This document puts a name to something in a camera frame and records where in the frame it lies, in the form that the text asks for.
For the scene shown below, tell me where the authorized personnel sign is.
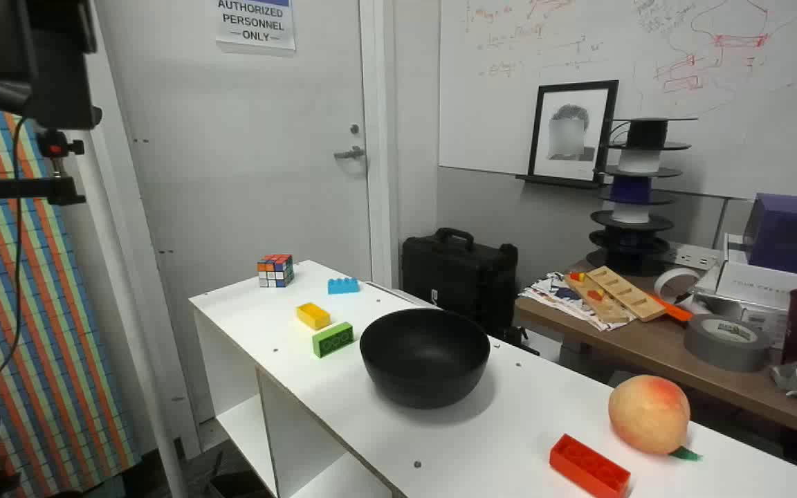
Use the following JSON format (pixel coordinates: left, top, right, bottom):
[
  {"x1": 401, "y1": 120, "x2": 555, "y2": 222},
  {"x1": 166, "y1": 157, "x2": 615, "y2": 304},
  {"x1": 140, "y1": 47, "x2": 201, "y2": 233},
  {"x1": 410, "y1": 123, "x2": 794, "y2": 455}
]
[{"x1": 215, "y1": 0, "x2": 299, "y2": 54}]

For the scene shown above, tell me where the white door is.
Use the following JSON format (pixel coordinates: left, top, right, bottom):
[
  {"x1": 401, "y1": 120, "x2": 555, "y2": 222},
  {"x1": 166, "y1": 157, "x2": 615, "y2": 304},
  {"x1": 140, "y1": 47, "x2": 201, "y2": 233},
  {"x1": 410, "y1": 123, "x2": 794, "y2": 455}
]
[{"x1": 92, "y1": 0, "x2": 374, "y2": 455}]

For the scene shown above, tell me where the purple box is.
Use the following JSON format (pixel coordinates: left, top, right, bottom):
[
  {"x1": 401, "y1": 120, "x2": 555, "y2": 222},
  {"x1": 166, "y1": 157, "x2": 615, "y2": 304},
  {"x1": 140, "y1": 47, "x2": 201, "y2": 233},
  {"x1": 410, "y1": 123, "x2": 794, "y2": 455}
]
[{"x1": 743, "y1": 192, "x2": 797, "y2": 282}]

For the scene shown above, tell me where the blue toy block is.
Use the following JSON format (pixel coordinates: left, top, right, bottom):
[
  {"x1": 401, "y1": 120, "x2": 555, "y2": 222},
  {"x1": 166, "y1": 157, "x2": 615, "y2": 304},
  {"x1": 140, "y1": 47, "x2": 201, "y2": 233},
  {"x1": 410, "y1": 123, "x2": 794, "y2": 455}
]
[{"x1": 325, "y1": 275, "x2": 361, "y2": 297}]

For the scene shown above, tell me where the wooden game box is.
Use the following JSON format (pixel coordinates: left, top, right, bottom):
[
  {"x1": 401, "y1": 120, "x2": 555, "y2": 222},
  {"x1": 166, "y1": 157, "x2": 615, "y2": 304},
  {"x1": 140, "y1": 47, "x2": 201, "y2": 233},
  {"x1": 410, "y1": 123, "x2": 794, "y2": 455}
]
[{"x1": 566, "y1": 264, "x2": 670, "y2": 326}]

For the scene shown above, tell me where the whiteboard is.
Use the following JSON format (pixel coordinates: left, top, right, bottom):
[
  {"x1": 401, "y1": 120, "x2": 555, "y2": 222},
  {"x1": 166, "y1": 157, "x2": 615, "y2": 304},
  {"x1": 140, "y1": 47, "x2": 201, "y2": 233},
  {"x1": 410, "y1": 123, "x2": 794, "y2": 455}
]
[{"x1": 436, "y1": 0, "x2": 797, "y2": 203}]

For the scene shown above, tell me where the colourful striped curtain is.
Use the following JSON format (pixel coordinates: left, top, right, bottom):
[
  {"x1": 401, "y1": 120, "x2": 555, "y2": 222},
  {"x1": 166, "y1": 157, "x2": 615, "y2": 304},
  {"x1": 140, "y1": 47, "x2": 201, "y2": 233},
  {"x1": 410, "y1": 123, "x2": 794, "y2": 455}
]
[{"x1": 0, "y1": 81, "x2": 137, "y2": 498}]

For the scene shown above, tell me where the stack of filament spools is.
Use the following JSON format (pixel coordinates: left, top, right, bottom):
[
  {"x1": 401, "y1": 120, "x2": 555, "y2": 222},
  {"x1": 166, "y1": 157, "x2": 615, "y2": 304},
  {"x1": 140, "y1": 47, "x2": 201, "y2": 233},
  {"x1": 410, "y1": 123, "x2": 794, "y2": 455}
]
[{"x1": 584, "y1": 114, "x2": 699, "y2": 278}]

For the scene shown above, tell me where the toy peach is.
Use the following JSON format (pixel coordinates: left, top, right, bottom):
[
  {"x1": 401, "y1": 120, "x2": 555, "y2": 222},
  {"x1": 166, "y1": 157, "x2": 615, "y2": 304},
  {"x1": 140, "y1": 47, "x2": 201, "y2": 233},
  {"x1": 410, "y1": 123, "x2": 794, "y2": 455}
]
[{"x1": 605, "y1": 374, "x2": 702, "y2": 464}]

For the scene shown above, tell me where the white cardboard box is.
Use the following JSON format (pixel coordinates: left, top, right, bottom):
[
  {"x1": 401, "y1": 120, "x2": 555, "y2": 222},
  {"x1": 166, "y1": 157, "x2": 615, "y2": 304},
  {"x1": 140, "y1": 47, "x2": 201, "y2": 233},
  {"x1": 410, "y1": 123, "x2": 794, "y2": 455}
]
[{"x1": 671, "y1": 240, "x2": 797, "y2": 321}]

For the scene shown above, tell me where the black hard case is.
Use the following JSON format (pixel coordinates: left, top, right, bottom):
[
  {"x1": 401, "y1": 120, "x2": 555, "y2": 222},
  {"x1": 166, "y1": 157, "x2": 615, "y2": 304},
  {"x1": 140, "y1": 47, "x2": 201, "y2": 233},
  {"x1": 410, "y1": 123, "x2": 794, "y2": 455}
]
[{"x1": 397, "y1": 226, "x2": 519, "y2": 338}]

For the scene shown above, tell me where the pile of magazines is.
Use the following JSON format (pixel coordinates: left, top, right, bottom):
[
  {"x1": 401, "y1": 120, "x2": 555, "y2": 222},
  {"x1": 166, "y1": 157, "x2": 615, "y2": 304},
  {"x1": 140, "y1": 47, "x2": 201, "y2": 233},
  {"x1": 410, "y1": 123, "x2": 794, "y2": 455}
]
[{"x1": 518, "y1": 269, "x2": 637, "y2": 336}]

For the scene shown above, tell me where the black framed portrait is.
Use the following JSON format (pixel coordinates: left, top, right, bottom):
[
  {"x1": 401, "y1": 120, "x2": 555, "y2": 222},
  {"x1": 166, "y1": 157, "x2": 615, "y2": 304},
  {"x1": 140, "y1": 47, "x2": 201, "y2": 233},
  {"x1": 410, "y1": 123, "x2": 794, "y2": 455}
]
[{"x1": 522, "y1": 78, "x2": 621, "y2": 192}]

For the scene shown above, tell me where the red toy block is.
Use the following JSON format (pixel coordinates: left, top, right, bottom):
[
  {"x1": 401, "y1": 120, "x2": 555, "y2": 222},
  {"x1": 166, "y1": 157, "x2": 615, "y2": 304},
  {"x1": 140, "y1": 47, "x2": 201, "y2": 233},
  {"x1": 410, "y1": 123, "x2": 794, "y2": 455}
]
[{"x1": 548, "y1": 433, "x2": 634, "y2": 498}]

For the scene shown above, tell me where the black bowl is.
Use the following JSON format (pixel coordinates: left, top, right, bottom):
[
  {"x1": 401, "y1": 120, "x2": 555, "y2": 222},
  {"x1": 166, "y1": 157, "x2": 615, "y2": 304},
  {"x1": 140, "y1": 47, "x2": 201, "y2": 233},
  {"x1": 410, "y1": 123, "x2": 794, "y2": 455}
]
[{"x1": 357, "y1": 307, "x2": 493, "y2": 413}]

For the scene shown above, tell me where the wooden desk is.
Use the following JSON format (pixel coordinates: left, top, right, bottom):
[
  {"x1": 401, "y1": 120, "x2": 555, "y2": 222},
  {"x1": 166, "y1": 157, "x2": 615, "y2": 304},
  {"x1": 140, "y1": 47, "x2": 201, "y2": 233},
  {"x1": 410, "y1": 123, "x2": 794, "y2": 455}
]
[{"x1": 512, "y1": 294, "x2": 797, "y2": 451}]

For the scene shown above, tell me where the black camera on tripod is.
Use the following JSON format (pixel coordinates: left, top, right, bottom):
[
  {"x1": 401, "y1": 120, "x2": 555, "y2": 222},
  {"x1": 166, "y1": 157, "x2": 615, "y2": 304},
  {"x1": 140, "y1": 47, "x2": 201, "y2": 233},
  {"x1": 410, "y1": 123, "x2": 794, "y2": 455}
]
[{"x1": 0, "y1": 81, "x2": 104, "y2": 130}]

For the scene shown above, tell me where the metal door handle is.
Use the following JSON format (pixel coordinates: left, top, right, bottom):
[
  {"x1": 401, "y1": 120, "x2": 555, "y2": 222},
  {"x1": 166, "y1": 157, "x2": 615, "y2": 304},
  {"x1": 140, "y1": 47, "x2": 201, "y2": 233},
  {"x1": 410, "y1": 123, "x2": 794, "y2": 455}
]
[{"x1": 331, "y1": 123, "x2": 367, "y2": 164}]

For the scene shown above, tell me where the green toy block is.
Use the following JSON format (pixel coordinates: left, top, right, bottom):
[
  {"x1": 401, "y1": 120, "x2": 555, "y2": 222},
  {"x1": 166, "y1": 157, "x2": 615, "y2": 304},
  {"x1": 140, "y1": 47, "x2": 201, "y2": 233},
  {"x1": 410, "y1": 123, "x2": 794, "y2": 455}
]
[{"x1": 310, "y1": 319, "x2": 357, "y2": 361}]

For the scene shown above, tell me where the grey duct tape roll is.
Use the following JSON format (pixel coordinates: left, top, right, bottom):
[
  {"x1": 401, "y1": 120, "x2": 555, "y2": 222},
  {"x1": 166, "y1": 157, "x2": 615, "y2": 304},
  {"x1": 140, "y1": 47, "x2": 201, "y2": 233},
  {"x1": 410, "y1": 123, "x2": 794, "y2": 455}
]
[{"x1": 684, "y1": 314, "x2": 775, "y2": 374}]

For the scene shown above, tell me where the Rubik's cube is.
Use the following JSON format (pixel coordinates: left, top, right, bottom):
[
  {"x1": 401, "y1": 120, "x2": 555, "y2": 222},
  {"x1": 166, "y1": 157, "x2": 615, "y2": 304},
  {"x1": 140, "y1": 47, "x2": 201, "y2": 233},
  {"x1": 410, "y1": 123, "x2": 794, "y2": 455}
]
[{"x1": 253, "y1": 253, "x2": 296, "y2": 291}]

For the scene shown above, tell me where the white shelf table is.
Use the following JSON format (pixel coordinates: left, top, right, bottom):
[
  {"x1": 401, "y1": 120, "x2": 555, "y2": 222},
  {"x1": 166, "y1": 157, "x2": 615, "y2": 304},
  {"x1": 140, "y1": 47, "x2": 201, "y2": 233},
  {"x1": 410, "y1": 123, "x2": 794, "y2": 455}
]
[{"x1": 184, "y1": 257, "x2": 797, "y2": 498}]

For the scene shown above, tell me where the orange tool handle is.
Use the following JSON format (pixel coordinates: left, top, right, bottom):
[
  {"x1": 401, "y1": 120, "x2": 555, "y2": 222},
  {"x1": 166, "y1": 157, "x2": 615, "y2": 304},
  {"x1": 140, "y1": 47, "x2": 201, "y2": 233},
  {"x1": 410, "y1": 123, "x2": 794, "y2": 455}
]
[{"x1": 653, "y1": 294, "x2": 696, "y2": 326}]

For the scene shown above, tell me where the yellow toy block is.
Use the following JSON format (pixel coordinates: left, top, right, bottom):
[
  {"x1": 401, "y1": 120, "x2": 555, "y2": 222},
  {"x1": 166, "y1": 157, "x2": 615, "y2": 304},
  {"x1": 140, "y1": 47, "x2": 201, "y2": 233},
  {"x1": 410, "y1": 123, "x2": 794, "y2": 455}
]
[{"x1": 294, "y1": 303, "x2": 335, "y2": 332}]

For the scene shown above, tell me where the white tape roll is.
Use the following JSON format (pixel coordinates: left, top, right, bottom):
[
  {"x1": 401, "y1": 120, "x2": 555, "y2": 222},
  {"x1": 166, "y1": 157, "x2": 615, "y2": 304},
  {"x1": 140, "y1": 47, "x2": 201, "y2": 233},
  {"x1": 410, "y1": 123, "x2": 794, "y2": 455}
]
[{"x1": 653, "y1": 265, "x2": 704, "y2": 304}]

